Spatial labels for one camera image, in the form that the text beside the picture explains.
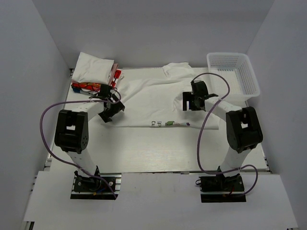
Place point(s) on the white plastic basket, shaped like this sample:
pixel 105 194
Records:
pixel 232 72

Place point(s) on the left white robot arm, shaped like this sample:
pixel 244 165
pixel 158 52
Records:
pixel 72 130

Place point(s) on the red printed t shirt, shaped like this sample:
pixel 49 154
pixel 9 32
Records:
pixel 93 88

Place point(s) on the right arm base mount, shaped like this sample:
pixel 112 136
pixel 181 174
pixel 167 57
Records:
pixel 221 189

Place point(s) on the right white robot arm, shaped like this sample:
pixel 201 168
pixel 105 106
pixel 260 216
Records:
pixel 243 131

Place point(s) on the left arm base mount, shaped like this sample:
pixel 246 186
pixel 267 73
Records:
pixel 86 188

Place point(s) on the white t shirt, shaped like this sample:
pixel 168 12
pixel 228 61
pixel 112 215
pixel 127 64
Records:
pixel 153 98
pixel 91 69

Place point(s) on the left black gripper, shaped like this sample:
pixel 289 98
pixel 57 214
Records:
pixel 112 110

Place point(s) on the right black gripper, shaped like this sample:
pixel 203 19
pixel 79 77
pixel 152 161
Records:
pixel 194 101

